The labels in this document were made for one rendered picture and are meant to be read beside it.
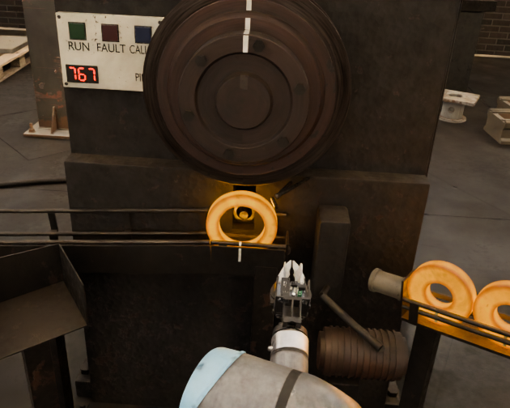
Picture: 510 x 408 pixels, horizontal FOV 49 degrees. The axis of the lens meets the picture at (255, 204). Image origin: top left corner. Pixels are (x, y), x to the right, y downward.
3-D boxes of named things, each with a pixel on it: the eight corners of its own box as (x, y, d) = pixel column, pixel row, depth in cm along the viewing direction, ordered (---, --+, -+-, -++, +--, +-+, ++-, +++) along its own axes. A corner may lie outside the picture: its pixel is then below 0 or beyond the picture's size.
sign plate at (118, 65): (65, 84, 144) (57, 10, 136) (167, 91, 144) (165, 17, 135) (62, 87, 142) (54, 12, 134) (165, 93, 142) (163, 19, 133)
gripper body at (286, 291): (311, 277, 120) (311, 325, 111) (307, 300, 126) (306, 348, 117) (275, 274, 120) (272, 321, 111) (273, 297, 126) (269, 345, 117)
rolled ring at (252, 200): (279, 197, 141) (279, 191, 144) (206, 193, 141) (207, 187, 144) (274, 259, 149) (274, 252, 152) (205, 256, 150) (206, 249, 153)
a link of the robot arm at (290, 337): (306, 367, 114) (265, 364, 114) (306, 347, 117) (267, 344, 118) (310, 348, 109) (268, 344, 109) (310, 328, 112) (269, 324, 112)
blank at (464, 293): (414, 252, 134) (409, 257, 132) (482, 270, 125) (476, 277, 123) (410, 307, 140) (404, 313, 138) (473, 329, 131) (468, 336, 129)
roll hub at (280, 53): (182, 150, 130) (180, 26, 118) (303, 159, 130) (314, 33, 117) (178, 160, 125) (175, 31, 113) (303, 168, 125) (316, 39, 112)
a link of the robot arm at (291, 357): (267, 420, 107) (265, 399, 101) (270, 368, 115) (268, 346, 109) (308, 422, 107) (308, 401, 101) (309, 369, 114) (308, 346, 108)
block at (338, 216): (309, 276, 161) (317, 201, 150) (337, 278, 160) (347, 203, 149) (310, 299, 151) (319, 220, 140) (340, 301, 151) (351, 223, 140)
